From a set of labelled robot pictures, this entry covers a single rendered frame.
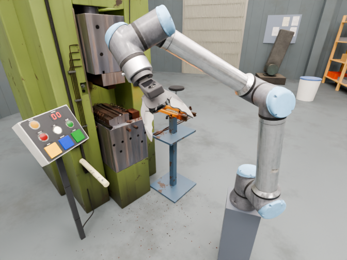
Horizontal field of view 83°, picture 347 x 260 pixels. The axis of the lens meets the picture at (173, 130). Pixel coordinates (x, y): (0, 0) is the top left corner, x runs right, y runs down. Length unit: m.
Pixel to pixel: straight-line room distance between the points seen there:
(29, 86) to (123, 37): 1.54
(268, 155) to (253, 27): 8.33
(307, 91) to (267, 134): 5.46
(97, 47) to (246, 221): 1.59
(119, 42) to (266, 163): 0.83
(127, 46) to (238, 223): 1.28
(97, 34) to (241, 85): 1.09
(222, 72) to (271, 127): 0.32
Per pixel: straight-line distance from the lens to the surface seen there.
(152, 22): 0.67
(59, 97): 1.72
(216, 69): 0.89
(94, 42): 1.63
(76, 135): 1.49
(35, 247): 2.28
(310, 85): 6.36
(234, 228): 1.57
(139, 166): 2.09
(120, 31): 0.68
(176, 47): 0.82
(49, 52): 1.67
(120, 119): 1.82
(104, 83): 1.67
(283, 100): 0.91
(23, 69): 2.09
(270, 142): 0.99
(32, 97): 2.13
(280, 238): 2.21
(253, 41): 9.18
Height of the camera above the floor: 1.64
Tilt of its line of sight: 26 degrees down
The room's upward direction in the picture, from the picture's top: straight up
